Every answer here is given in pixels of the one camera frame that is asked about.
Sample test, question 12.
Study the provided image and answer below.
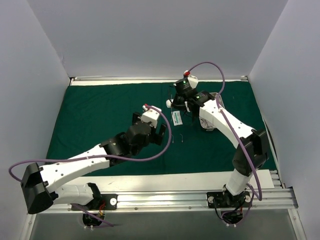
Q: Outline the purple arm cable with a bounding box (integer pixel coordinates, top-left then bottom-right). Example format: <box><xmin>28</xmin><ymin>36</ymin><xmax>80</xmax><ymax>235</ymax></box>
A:
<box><xmin>183</xmin><ymin>61</ymin><xmax>263</xmax><ymax>226</ymax></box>
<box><xmin>8</xmin><ymin>104</ymin><xmax>173</xmax><ymax>228</ymax></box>

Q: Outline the white gauze pad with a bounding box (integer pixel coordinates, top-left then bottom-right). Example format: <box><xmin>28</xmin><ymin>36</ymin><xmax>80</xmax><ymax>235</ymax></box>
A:
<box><xmin>165</xmin><ymin>99</ymin><xmax>173</xmax><ymax>108</ymax></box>

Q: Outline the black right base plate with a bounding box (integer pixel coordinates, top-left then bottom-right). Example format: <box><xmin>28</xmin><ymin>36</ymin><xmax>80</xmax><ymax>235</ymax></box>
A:
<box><xmin>206</xmin><ymin>190</ymin><xmax>251</xmax><ymax>209</ymax></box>

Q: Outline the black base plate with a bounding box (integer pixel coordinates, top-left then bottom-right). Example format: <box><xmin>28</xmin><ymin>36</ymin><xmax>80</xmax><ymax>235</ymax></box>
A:
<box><xmin>70</xmin><ymin>193</ymin><xmax>118</xmax><ymax>211</ymax></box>
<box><xmin>206</xmin><ymin>190</ymin><xmax>251</xmax><ymax>209</ymax></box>

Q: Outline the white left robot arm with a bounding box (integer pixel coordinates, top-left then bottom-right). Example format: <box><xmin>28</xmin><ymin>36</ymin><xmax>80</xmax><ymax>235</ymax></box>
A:
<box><xmin>20</xmin><ymin>109</ymin><xmax>167</xmax><ymax>214</ymax></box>

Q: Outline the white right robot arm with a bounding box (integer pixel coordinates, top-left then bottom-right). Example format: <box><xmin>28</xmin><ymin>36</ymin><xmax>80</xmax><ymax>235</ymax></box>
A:
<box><xmin>166</xmin><ymin>76</ymin><xmax>269</xmax><ymax>207</ymax></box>

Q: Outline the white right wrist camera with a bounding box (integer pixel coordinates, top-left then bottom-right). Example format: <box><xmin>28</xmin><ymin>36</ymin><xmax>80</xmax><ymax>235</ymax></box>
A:
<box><xmin>183</xmin><ymin>70</ymin><xmax>199</xmax><ymax>89</ymax></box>

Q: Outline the dark green surgical cloth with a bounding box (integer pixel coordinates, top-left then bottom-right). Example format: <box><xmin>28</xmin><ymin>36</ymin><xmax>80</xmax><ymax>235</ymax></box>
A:
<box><xmin>46</xmin><ymin>81</ymin><xmax>265</xmax><ymax>176</ymax></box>

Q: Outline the aluminium front frame rail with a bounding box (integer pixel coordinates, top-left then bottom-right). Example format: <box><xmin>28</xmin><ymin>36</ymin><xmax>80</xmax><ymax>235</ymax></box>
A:
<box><xmin>49</xmin><ymin>188</ymin><xmax>298</xmax><ymax>211</ymax></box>

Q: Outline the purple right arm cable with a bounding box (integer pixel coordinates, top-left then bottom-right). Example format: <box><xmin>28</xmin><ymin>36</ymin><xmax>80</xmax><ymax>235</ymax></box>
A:
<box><xmin>183</xmin><ymin>61</ymin><xmax>263</xmax><ymax>226</ymax></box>

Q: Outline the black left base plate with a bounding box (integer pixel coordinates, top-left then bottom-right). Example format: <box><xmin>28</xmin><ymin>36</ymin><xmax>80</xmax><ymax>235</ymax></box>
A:
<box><xmin>70</xmin><ymin>193</ymin><xmax>118</xmax><ymax>211</ymax></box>

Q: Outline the stainless steel instrument tray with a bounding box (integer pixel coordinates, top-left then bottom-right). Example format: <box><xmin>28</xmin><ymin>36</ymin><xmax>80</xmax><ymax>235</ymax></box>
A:
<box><xmin>198</xmin><ymin>92</ymin><xmax>225</xmax><ymax>132</ymax></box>

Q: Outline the aluminium frame rail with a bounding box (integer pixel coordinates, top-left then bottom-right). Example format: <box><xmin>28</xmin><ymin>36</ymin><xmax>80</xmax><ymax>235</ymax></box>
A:
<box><xmin>71</xmin><ymin>76</ymin><xmax>249</xmax><ymax>82</ymax></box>
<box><xmin>49</xmin><ymin>188</ymin><xmax>298</xmax><ymax>211</ymax></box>

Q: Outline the aluminium back frame rail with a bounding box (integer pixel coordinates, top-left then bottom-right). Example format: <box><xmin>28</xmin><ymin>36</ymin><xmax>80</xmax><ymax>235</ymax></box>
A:
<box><xmin>71</xmin><ymin>76</ymin><xmax>249</xmax><ymax>82</ymax></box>

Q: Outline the white gauze packet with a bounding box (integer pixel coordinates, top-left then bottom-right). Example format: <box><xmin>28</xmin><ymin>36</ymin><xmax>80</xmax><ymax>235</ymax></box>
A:
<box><xmin>171</xmin><ymin>111</ymin><xmax>183</xmax><ymax>126</ymax></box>

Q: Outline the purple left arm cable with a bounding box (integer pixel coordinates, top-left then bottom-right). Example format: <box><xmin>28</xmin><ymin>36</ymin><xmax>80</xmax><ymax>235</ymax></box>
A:
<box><xmin>8</xmin><ymin>104</ymin><xmax>173</xmax><ymax>228</ymax></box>

